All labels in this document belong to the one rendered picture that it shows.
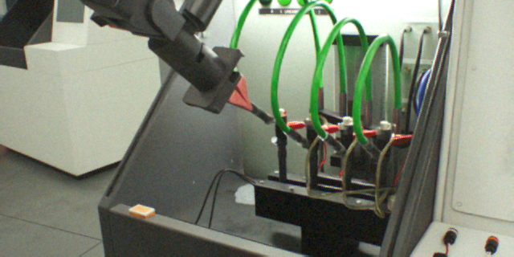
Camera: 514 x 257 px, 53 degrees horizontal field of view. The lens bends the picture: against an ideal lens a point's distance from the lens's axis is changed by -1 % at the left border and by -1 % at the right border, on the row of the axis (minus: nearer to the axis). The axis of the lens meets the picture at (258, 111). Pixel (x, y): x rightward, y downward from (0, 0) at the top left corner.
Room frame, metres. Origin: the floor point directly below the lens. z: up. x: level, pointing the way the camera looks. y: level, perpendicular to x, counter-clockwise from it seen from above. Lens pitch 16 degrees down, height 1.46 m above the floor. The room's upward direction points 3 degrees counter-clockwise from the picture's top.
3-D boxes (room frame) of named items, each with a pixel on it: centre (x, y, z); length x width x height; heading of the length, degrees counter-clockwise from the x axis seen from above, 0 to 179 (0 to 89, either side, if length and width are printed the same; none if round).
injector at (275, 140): (1.12, -0.04, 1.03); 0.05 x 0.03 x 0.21; 147
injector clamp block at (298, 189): (1.06, -0.15, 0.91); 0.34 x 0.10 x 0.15; 57
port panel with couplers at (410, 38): (1.22, -0.40, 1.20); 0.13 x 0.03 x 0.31; 57
